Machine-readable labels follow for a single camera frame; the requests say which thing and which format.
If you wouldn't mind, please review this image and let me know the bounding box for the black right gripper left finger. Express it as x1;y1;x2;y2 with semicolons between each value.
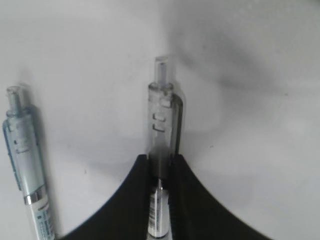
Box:
62;154;151;240

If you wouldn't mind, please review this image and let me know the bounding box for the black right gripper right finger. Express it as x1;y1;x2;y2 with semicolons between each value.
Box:
169;154;268;240

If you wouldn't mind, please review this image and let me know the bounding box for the grey black click pen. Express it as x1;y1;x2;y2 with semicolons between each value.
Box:
147;55;183;240

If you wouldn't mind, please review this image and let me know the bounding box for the blue grey click pen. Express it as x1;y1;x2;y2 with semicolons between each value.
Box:
2;86;56;240

